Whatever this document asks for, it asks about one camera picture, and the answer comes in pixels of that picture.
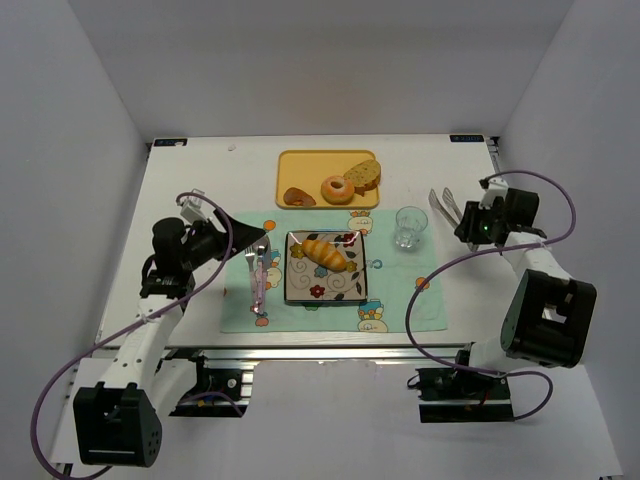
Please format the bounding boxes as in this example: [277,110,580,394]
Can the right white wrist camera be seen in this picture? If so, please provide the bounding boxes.
[479,176,509,210]

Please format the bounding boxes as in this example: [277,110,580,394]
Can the sugared orange donut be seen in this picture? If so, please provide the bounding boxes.
[320,176,355,205]

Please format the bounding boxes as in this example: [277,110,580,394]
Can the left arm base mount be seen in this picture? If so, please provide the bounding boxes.
[163,349,255,418]

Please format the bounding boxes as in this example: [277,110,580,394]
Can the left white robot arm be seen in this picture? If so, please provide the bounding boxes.
[73,207,267,467]

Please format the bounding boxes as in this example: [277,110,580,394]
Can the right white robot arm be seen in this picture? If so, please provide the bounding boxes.
[454,184,597,374]

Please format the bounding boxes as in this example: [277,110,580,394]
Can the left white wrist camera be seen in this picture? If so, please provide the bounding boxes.
[176,189,207,224]

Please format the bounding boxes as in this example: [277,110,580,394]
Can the striped bread roll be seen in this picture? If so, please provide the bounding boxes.
[301,239,347,272]

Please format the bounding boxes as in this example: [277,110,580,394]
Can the square floral ceramic plate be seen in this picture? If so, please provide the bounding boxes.
[284,230,369,305]

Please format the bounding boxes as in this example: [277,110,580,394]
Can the knife with pink handle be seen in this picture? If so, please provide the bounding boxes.
[257,236,271,301]

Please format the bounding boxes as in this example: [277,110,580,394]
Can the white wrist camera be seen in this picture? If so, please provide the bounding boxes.
[176,189,207,224]
[479,176,509,210]

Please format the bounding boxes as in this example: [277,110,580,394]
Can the yellow plastic tray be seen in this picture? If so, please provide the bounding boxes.
[275,150,380,210]

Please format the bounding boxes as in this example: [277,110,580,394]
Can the metal serving tongs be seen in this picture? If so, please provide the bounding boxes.
[428,187,463,230]

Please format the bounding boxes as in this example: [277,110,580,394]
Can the spoon with pink handle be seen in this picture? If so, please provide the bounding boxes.
[253,242,268,316]

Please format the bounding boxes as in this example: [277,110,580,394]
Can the fork with pink handle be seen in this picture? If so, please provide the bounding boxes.
[244,246,260,314]

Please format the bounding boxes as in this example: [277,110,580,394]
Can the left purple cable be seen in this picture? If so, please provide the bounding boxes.
[29,191,235,479]

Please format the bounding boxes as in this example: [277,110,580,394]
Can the reddish brown bread piece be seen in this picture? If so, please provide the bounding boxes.
[283,187,316,208]

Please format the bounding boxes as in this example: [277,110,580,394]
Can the aluminium table front rail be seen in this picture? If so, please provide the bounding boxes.
[94,343,471,362]

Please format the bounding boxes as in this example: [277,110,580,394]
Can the green cartoon placemat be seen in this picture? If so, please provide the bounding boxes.
[221,209,447,333]

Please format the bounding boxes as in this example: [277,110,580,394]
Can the clear drinking glass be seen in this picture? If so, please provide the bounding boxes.
[394,206,429,250]

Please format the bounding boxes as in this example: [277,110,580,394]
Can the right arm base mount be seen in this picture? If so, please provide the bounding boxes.
[407,368,514,424]

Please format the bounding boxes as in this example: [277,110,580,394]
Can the seeded bread slice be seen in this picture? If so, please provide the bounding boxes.
[343,159,381,194]

